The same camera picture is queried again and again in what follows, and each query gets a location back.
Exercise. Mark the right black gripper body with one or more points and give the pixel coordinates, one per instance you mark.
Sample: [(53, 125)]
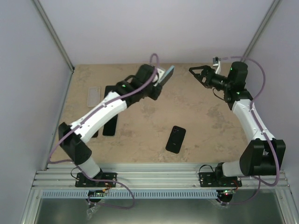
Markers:
[(212, 82)]

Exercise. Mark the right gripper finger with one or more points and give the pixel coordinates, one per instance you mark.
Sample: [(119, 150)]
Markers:
[(201, 77), (194, 69)]

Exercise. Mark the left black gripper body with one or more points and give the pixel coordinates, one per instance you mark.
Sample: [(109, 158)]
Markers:
[(154, 95)]

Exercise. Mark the light blue cased phone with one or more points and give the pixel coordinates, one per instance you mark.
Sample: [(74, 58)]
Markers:
[(166, 76)]

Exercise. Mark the silver smartphone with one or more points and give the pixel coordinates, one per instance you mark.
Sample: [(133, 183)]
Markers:
[(108, 89)]

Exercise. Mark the black cased phone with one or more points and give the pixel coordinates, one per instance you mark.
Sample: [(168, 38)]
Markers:
[(95, 135), (175, 139)]

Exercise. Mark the dark teal smartphone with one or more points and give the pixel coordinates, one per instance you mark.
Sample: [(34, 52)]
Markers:
[(109, 128)]

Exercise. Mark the beige phone case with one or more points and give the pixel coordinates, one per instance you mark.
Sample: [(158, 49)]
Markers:
[(93, 96)]

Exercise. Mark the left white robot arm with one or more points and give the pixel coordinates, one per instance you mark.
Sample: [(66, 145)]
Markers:
[(74, 137)]

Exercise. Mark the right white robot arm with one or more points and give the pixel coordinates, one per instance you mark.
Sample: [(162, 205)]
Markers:
[(264, 153)]

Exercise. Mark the right circuit board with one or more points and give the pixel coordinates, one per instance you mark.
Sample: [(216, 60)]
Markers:
[(229, 191)]

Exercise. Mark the circuit board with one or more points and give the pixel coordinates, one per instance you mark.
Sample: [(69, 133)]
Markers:
[(229, 191), (98, 193)]

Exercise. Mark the left circuit board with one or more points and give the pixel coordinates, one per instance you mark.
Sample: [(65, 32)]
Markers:
[(98, 193)]

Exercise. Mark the clear plastic bag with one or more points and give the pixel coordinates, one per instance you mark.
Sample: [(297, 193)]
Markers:
[(92, 209)]

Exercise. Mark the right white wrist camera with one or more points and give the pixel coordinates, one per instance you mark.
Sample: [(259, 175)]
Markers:
[(217, 64)]

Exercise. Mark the right aluminium corner post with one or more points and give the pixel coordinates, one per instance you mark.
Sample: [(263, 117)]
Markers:
[(261, 28)]

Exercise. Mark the aluminium corner post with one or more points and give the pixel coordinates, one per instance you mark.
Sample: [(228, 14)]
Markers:
[(261, 28), (42, 13)]

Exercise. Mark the aluminium rail frame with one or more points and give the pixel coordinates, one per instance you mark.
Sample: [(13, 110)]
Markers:
[(130, 176)]

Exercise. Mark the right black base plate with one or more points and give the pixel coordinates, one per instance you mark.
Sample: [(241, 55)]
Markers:
[(210, 179)]

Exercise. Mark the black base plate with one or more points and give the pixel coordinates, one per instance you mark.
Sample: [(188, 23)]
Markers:
[(210, 179), (107, 180)]

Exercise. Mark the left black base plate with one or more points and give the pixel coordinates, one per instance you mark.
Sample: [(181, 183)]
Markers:
[(107, 180)]

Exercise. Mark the left aluminium corner post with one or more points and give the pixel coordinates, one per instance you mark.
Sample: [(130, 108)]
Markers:
[(42, 13)]

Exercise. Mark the blue slotted cable duct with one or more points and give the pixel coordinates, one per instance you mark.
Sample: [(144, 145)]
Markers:
[(137, 194)]

